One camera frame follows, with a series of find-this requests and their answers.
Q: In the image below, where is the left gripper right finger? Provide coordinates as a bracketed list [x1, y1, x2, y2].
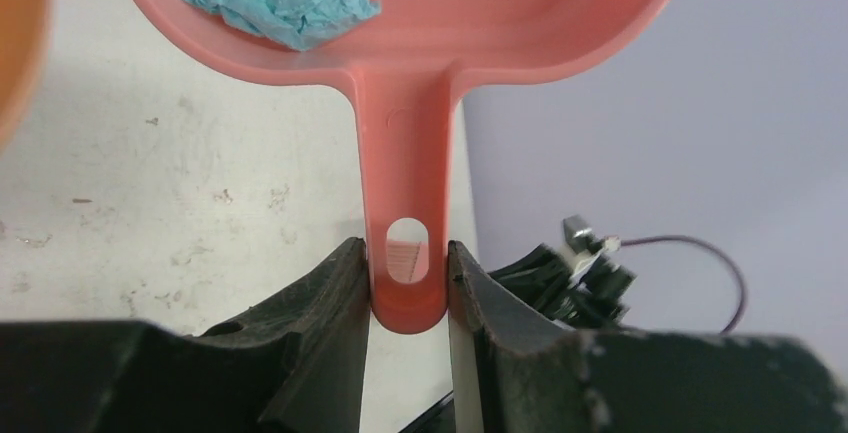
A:
[447, 241, 590, 432]

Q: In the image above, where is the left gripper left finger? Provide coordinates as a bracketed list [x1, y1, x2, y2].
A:
[196, 237, 370, 432]

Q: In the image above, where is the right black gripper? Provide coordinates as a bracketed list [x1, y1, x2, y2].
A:
[490, 245, 636, 329]

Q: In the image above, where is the pink hand brush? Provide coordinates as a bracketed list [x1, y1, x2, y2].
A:
[386, 240, 429, 284]

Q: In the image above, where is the pink plastic dustpan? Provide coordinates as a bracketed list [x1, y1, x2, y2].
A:
[133, 0, 669, 334]

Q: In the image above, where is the orange plastic bucket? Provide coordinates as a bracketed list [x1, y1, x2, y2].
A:
[1, 0, 51, 146]

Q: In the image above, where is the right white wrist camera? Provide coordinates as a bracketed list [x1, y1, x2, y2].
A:
[559, 215, 622, 275]

